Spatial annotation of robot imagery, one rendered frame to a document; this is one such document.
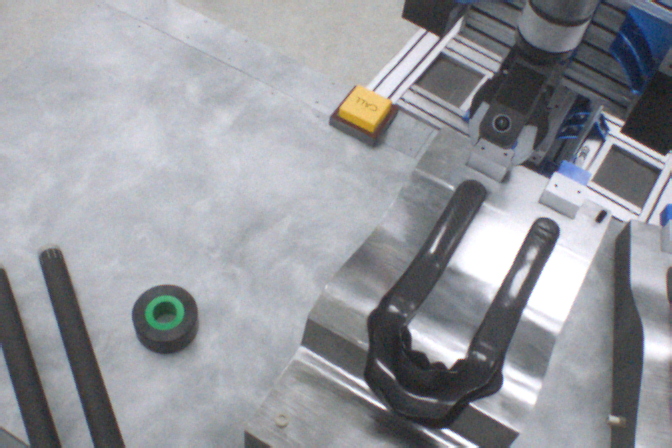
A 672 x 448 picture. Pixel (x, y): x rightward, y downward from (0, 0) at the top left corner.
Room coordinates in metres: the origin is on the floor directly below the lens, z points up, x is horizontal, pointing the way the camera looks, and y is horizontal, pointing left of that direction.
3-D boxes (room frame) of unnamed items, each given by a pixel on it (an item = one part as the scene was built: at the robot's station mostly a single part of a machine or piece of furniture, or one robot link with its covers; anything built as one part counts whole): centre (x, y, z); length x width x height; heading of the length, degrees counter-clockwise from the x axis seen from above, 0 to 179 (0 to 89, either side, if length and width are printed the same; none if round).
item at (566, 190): (0.69, -0.30, 0.89); 0.13 x 0.05 x 0.05; 159
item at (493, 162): (0.73, -0.20, 0.89); 0.13 x 0.05 x 0.05; 160
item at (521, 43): (0.72, -0.20, 1.05); 0.09 x 0.08 x 0.12; 159
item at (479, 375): (0.47, -0.17, 0.92); 0.35 x 0.16 x 0.09; 159
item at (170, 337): (0.40, 0.19, 0.82); 0.08 x 0.08 x 0.04
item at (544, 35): (0.71, -0.19, 1.13); 0.08 x 0.08 x 0.05
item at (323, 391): (0.46, -0.15, 0.87); 0.50 x 0.26 x 0.14; 159
